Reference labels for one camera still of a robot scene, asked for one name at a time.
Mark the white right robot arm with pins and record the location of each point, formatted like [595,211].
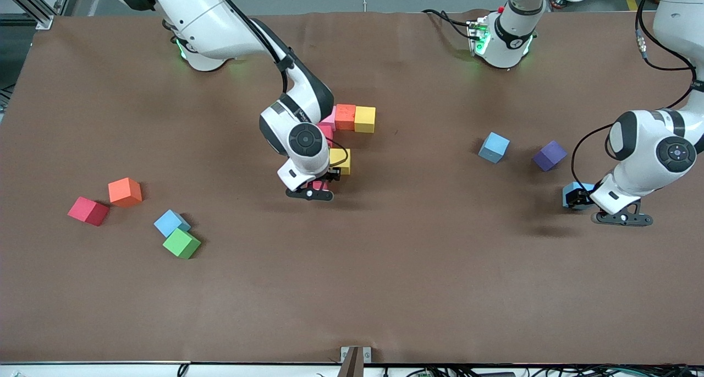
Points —
[220,25]

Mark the blue foam block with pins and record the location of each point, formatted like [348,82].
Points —
[168,222]
[494,147]
[572,185]

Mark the brown table cover sheet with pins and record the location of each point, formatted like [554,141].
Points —
[352,283]

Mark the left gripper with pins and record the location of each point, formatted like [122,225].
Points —
[581,200]

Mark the green foam block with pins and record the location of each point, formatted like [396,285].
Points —
[180,244]

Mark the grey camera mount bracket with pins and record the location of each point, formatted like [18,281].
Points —
[355,360]

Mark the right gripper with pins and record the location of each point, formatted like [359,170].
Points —
[332,175]

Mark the purple foam block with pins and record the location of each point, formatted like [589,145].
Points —
[549,156]

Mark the red foam block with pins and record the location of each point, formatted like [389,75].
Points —
[320,185]
[327,130]
[88,211]

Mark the orange foam block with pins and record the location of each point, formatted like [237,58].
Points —
[345,116]
[125,192]

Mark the yellow foam block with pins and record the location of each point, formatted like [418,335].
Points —
[364,119]
[342,158]

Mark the pink foam block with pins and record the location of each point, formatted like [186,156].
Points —
[331,117]

